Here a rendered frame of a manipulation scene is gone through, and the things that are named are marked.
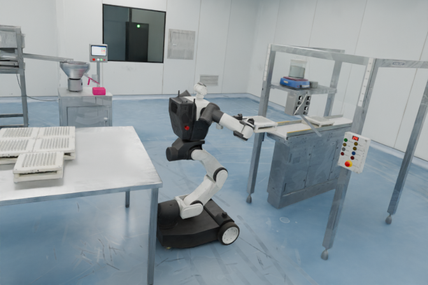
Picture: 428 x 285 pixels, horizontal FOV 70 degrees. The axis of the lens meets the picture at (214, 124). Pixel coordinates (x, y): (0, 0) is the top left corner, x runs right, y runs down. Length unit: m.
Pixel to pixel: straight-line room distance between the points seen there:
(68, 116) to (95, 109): 0.33
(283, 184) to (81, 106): 2.69
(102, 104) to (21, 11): 3.14
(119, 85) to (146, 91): 0.65
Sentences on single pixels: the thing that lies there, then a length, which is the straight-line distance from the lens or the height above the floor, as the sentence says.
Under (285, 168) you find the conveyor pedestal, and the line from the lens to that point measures 3.21.
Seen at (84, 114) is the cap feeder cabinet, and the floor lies 0.51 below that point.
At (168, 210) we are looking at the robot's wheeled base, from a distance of 2.59.
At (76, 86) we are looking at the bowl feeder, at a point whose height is 0.83.
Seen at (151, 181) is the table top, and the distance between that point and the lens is 1.95.
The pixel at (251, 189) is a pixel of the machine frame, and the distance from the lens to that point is 3.36.
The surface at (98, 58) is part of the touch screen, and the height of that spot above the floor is 1.19.
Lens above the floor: 1.74
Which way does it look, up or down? 17 degrees down
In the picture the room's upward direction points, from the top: 6 degrees clockwise
